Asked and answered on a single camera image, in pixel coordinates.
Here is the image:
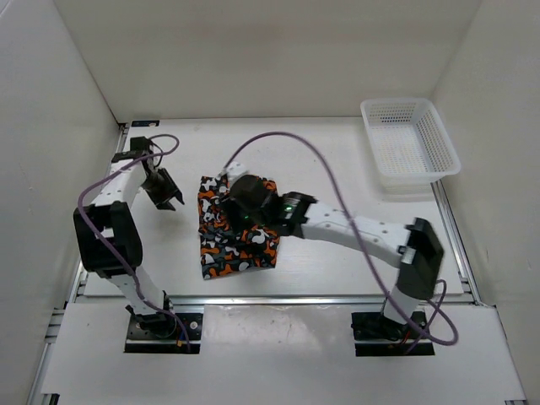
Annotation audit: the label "white perforated plastic basket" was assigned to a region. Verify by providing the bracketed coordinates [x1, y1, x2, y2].
[360, 97, 462, 194]

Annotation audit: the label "aluminium left side rail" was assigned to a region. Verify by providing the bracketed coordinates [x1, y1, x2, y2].
[19, 122, 128, 404]

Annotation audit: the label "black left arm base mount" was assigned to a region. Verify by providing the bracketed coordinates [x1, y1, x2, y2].
[124, 305, 203, 354]

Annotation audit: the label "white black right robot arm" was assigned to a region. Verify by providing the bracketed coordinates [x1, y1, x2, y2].
[221, 172, 445, 339]

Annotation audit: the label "aluminium front table rail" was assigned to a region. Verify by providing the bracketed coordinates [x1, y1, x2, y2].
[75, 293, 475, 305]

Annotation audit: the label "orange camouflage shorts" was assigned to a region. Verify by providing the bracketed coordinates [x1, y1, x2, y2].
[197, 175, 279, 280]

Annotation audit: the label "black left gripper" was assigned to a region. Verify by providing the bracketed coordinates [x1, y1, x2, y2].
[141, 167, 184, 212]

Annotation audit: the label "small black blue label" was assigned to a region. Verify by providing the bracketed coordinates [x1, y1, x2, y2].
[131, 120, 160, 127]

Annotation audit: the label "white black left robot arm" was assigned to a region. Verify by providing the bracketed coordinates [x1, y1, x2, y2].
[73, 147, 186, 338]

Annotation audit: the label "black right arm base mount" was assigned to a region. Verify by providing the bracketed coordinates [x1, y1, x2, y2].
[351, 312, 435, 358]

